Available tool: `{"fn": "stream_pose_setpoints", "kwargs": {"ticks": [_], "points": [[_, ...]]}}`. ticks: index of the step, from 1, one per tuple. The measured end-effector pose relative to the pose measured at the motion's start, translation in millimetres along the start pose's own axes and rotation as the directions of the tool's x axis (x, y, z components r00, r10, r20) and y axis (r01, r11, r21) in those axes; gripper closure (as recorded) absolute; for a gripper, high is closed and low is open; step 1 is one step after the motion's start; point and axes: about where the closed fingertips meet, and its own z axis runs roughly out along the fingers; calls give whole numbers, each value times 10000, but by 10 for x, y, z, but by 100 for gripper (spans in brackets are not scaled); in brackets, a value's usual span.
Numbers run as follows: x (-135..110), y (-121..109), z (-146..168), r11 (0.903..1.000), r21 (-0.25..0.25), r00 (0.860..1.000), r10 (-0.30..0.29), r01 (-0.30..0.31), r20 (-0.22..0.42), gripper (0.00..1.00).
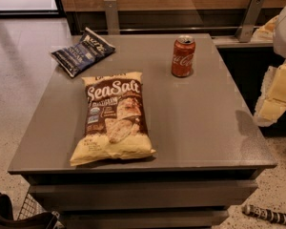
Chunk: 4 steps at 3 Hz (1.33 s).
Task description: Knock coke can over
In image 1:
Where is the black white patterned tube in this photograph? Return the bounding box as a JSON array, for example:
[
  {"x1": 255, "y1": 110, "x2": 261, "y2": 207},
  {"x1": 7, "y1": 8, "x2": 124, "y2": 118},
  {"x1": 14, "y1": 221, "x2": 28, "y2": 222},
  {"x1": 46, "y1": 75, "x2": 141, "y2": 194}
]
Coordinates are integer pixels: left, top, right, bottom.
[{"x1": 242, "y1": 204, "x2": 286, "y2": 226}]

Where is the metal wall bracket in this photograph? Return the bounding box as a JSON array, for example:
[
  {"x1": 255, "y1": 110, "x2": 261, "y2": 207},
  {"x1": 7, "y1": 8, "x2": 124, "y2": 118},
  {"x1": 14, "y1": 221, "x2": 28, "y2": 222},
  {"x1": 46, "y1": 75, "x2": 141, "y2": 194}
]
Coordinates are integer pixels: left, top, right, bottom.
[
  {"x1": 235, "y1": 0, "x2": 265, "y2": 43},
  {"x1": 104, "y1": 0, "x2": 120, "y2": 35}
]

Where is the left metal wall bracket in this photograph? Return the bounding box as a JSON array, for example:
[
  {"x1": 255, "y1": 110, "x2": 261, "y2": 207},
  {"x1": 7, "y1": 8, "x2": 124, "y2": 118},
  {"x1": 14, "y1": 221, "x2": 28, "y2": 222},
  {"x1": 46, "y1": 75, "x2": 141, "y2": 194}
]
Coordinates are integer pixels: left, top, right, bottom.
[{"x1": 104, "y1": 0, "x2": 120, "y2": 35}]

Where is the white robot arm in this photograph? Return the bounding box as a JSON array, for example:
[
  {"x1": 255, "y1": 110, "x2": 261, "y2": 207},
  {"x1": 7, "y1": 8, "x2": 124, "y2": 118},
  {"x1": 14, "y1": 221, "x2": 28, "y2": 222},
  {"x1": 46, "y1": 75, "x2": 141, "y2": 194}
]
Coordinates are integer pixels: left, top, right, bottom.
[{"x1": 254, "y1": 6, "x2": 286, "y2": 127}]

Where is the right metal wall bracket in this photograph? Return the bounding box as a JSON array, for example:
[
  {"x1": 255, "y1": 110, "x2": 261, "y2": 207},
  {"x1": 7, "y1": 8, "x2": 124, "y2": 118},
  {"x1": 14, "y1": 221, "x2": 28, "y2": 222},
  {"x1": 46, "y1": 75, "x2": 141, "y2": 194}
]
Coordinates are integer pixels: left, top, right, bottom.
[{"x1": 235, "y1": 0, "x2": 265, "y2": 43}]

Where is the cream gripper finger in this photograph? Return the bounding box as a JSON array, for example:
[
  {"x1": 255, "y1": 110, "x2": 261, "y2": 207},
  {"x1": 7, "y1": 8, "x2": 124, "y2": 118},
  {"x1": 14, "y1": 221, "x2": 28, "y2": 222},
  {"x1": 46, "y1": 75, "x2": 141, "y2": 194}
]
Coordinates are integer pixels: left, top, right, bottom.
[
  {"x1": 253, "y1": 16, "x2": 278, "y2": 40},
  {"x1": 254, "y1": 60, "x2": 286, "y2": 127}
]

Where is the grey table cabinet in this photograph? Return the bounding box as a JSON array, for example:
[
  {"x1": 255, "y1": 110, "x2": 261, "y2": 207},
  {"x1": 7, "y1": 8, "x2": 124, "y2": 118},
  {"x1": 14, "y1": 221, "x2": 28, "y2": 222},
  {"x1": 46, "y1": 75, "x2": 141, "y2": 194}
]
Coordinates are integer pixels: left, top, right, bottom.
[{"x1": 9, "y1": 34, "x2": 276, "y2": 229}]

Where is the blue chips bag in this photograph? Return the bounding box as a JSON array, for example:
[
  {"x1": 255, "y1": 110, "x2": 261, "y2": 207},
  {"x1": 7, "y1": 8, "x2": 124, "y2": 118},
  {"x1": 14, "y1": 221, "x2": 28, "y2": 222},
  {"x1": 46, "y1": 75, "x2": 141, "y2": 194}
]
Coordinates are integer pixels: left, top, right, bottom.
[{"x1": 51, "y1": 28, "x2": 115, "y2": 78}]

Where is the wire mesh basket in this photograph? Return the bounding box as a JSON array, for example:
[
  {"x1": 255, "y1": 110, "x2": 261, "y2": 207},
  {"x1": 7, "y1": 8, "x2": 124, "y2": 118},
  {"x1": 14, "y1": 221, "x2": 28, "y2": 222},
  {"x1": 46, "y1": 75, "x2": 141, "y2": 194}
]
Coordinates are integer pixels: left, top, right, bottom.
[{"x1": 17, "y1": 194, "x2": 46, "y2": 219}]

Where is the red coke can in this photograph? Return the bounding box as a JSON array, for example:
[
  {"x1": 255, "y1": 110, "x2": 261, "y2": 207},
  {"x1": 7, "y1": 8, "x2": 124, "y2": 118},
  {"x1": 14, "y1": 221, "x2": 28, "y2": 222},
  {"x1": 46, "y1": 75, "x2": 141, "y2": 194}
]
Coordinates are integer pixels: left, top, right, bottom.
[{"x1": 172, "y1": 35, "x2": 195, "y2": 77}]

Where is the sea salt chips bag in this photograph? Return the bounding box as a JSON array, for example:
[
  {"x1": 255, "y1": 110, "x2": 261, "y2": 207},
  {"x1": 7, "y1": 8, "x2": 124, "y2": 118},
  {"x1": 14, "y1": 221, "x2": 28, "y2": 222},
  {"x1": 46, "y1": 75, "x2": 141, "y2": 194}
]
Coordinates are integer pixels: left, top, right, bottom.
[{"x1": 70, "y1": 72, "x2": 155, "y2": 166}]

